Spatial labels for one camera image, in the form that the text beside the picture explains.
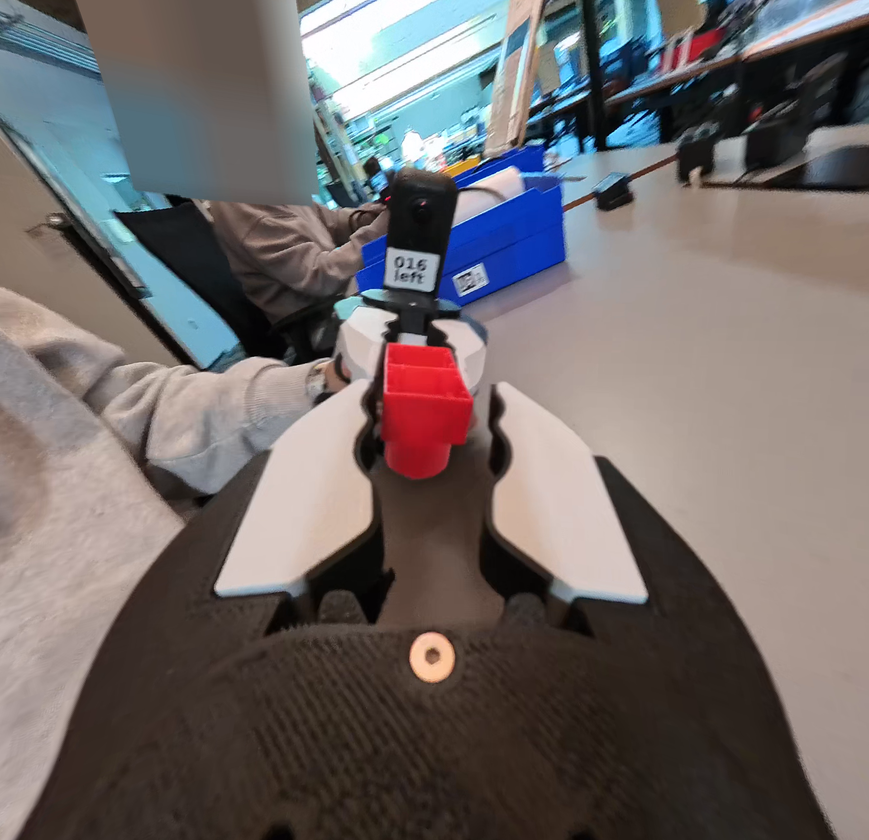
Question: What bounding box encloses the white roll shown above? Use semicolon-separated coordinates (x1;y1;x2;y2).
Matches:
454;166;528;224

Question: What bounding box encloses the grey desk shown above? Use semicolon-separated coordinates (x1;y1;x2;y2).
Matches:
468;125;869;840

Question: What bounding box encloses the red toy brick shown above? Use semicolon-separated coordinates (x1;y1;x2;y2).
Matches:
380;344;474;480

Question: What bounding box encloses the black office chair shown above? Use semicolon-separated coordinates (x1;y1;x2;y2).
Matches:
112;202;286;362

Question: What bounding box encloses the person's left forearm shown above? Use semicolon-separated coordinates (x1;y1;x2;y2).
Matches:
102;354;328;480

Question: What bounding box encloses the person's grey sweatshirt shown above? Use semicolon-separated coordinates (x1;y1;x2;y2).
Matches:
0;286;205;840

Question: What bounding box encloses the person's left hand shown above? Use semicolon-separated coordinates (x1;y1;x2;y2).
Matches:
319;354;354;403

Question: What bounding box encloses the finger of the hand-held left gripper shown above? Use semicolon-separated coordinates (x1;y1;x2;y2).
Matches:
433;318;490;394
337;309;401;383

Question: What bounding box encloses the grey flat base plate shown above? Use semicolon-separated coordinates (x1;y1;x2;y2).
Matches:
702;144;869;190

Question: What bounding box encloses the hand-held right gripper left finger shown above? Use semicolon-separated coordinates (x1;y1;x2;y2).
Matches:
213;380;396;620

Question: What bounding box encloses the blue plastic bin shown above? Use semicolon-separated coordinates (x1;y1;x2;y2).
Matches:
356;144;568;309

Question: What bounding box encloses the background wooden-edged desk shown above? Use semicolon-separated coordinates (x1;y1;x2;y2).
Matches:
604;0;869;107

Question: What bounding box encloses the black pole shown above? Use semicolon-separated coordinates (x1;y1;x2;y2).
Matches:
579;0;606;152

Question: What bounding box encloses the small flat black box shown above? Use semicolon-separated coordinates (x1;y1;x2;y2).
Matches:
592;172;636;212

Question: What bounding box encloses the black boxy device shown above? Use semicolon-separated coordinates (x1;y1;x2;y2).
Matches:
743;115;810;170

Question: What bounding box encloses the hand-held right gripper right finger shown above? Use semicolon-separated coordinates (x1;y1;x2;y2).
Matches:
480;381;650;625

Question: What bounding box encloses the black power adapter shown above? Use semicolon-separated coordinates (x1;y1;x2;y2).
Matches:
676;125;718;187

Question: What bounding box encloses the cardboard panel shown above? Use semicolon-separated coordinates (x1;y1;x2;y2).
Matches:
485;0;556;156

